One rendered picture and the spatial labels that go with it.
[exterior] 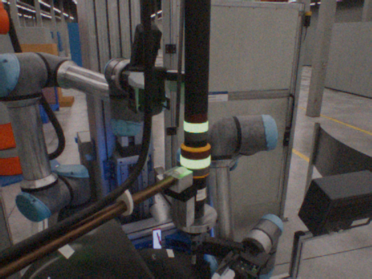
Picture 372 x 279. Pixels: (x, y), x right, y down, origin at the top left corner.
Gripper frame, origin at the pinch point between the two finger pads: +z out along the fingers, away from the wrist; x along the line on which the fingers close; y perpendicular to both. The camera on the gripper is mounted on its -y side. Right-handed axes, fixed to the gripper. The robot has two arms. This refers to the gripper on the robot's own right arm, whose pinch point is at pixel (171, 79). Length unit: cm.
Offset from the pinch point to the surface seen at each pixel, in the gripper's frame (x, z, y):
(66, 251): 18.8, 2.0, 24.7
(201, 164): 0.0, 10.2, 10.6
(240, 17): -124, -152, -21
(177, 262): -6.1, -11.9, 47.6
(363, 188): -77, -10, 43
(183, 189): 3.3, 11.3, 13.2
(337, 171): -189, -96, 96
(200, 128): 0.0, 9.7, 5.5
